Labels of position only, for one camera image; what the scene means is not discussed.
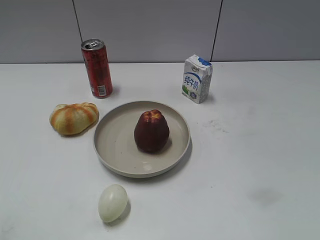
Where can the dark red apple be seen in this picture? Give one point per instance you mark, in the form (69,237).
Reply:
(151,132)

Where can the beige round plate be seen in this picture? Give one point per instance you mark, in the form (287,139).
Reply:
(116,149)

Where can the white blue milk carton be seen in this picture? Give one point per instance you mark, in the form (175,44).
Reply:
(197,77)

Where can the orange striped bread bun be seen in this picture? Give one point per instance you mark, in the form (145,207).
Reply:
(73,119)

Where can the white egg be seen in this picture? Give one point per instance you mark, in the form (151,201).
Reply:
(112,203)

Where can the red soda can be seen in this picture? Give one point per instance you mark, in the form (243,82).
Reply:
(95,57)

